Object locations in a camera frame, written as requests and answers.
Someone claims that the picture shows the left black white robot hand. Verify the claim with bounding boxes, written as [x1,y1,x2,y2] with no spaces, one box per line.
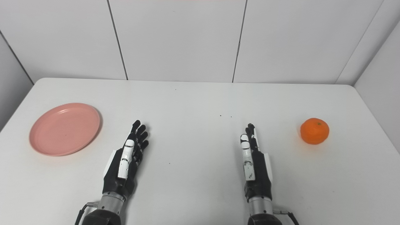
[102,120,150,201]

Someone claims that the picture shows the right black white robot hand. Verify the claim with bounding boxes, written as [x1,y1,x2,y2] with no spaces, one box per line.
[240,123,273,203]

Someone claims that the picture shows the orange fruit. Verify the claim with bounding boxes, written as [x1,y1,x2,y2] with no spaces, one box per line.
[300,117,330,145]

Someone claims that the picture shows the pink round plate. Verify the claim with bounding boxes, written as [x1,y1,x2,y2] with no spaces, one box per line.
[29,103,101,157]

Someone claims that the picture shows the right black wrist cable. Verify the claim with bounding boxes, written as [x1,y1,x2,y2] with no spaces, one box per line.
[273,209,300,225]

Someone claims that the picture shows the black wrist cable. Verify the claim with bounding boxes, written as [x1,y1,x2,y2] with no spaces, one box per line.
[74,202,100,225]
[273,209,300,225]

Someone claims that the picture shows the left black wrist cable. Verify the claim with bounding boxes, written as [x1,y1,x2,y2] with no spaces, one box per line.
[74,202,100,225]

